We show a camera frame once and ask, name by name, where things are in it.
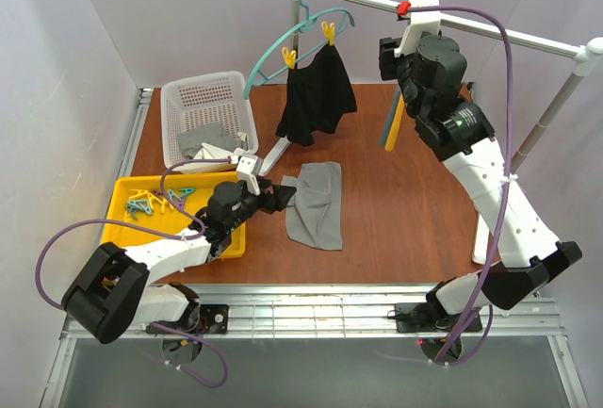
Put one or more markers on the yellow hanger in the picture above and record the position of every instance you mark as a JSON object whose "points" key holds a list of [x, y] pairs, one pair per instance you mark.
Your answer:
{"points": [[394, 125]]}

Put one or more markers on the teal clothespin left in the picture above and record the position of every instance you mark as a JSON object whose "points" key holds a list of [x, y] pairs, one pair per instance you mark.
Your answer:
{"points": [[133, 206]]}

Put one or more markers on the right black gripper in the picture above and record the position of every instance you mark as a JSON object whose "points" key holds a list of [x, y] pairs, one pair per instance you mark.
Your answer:
{"points": [[389, 57]]}

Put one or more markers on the yellow clothespin left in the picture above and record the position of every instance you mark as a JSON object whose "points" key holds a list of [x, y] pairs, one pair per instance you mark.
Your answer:
{"points": [[290, 57]]}

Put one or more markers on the teal clothespin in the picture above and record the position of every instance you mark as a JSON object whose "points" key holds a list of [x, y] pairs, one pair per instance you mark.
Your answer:
{"points": [[180, 194], [133, 206]]}

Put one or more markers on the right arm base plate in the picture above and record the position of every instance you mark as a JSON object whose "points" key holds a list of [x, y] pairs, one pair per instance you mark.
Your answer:
{"points": [[416, 318]]}

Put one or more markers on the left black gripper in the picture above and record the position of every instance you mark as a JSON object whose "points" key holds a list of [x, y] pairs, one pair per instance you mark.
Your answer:
{"points": [[267, 196]]}

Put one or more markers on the black underwear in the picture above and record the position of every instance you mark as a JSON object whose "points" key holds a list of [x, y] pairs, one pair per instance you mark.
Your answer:
{"points": [[317, 96]]}

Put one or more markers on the dark grey cloth in basket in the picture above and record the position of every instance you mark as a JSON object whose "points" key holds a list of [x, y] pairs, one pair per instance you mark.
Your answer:
{"points": [[203, 131]]}

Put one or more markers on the yellow clothespin in tray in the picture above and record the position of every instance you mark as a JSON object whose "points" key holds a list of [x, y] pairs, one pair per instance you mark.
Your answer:
{"points": [[140, 193]]}

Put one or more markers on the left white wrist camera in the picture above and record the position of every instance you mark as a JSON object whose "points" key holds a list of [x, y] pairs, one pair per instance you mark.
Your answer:
{"points": [[247, 170]]}

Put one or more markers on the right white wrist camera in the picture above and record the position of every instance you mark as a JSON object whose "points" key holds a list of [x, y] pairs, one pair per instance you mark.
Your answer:
{"points": [[419, 23]]}

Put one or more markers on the grey underwear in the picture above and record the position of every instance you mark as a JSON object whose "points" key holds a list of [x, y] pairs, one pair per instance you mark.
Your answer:
{"points": [[313, 214]]}

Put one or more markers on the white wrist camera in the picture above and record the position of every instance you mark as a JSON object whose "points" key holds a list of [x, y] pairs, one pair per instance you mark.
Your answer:
{"points": [[419, 23], [247, 170]]}

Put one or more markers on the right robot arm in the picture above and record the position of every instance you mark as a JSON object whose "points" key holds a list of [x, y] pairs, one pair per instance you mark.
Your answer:
{"points": [[456, 130]]}

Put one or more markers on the yellow clothespin right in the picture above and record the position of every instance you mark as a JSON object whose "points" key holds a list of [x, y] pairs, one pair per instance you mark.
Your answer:
{"points": [[329, 32]]}

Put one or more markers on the purple clothespin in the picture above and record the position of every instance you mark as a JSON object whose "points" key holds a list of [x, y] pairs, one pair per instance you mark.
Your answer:
{"points": [[170, 201]]}

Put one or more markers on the yellow tray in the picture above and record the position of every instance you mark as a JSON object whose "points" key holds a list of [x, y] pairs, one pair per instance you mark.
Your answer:
{"points": [[170, 222]]}

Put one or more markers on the white laundry basket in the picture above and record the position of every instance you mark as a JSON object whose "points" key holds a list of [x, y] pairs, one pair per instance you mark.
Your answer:
{"points": [[189, 103]]}

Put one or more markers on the grey-blue hanger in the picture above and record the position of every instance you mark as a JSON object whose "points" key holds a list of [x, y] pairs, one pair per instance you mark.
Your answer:
{"points": [[390, 118]]}

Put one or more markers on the white cloth in basket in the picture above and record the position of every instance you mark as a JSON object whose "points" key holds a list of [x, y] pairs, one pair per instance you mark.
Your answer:
{"points": [[212, 151]]}

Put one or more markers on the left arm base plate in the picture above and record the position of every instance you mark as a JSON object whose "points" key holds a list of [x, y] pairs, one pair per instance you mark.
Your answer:
{"points": [[207, 321]]}

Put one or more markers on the white clothes rack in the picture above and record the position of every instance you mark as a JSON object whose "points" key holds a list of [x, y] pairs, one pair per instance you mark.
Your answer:
{"points": [[585, 58]]}

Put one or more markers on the aluminium rail frame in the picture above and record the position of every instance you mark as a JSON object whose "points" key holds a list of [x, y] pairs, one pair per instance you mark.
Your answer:
{"points": [[314, 329]]}

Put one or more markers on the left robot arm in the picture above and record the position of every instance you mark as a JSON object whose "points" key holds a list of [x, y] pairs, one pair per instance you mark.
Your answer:
{"points": [[118, 288]]}

